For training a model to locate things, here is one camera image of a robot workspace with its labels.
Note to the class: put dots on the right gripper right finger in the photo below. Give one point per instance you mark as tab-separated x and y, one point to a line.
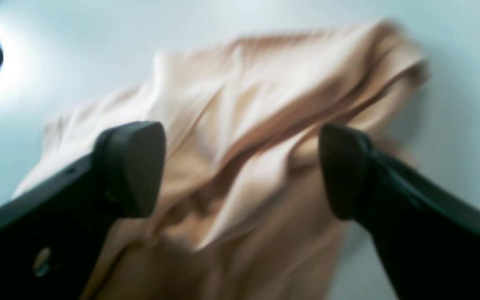
427	239

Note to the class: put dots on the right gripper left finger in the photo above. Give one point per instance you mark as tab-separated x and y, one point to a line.
52	235

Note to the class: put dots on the beige T-shirt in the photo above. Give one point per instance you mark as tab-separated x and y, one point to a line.
242	212

